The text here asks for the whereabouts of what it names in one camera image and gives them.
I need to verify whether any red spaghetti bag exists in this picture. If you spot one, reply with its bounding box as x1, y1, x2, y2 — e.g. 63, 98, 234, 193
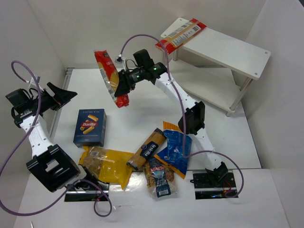
94, 50, 129, 108
155, 18, 207, 55

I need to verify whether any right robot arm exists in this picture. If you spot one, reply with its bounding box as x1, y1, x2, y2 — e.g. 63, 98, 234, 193
94, 49, 228, 186

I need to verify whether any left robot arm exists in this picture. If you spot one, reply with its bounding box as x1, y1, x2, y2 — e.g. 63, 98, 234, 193
6, 83, 80, 192

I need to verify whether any blue Barilla pasta box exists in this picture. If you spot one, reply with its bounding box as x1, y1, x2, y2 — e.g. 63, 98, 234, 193
73, 109, 107, 148

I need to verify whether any red spaghetti bag on shelf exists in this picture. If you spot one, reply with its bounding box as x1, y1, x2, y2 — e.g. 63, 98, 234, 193
155, 18, 207, 55

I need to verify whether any white two-tier shelf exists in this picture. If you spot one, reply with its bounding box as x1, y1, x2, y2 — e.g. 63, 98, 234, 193
170, 28, 271, 116

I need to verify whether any yellow fusilli pasta bag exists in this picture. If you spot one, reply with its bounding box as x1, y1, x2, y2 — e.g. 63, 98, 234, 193
78, 146, 133, 190

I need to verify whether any blue orange pasta bag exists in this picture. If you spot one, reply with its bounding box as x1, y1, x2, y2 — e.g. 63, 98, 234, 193
154, 121, 189, 179

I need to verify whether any Agnesi fusilli pasta bag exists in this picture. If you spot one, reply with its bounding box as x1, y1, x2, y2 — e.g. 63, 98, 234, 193
142, 157, 177, 199

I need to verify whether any dark label spaghetti bag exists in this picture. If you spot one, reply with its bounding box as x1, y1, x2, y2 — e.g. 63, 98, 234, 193
126, 128, 166, 170

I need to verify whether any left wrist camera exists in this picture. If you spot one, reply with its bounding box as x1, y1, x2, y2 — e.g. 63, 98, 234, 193
29, 75, 40, 87

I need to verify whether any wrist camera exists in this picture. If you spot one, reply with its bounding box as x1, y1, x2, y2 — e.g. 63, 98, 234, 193
115, 55, 125, 66
29, 75, 40, 87

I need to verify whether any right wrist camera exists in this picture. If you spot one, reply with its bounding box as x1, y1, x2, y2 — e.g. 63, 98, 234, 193
115, 55, 125, 66

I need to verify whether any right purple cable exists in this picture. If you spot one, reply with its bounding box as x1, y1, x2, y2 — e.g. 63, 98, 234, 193
120, 34, 244, 198

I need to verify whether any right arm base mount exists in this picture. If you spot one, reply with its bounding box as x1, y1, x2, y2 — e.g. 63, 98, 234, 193
190, 172, 238, 200

